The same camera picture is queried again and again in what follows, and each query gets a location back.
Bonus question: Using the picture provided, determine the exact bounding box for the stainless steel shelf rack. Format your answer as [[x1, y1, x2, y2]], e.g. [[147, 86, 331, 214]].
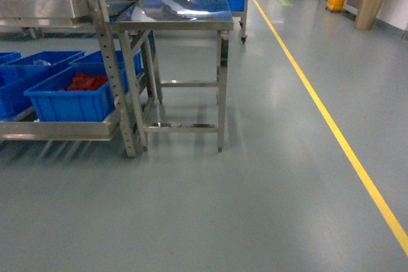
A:
[[1, 0, 152, 157]]

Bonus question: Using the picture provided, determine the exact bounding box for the red parts pile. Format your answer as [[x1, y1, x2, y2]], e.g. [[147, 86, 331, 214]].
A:
[[59, 72, 108, 91]]

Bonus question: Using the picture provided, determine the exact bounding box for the blue bin with red parts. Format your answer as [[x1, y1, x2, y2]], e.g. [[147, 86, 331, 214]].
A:
[[24, 63, 115, 122]]

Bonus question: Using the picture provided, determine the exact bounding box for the small stainless steel table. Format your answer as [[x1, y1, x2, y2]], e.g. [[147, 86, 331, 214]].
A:
[[113, 0, 234, 152]]

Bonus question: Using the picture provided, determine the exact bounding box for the tan tall planter pot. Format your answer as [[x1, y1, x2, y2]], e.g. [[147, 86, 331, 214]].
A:
[[354, 0, 384, 31]]

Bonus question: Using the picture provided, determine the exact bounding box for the blue bin lower left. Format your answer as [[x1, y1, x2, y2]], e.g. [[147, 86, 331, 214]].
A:
[[1, 50, 85, 120]]

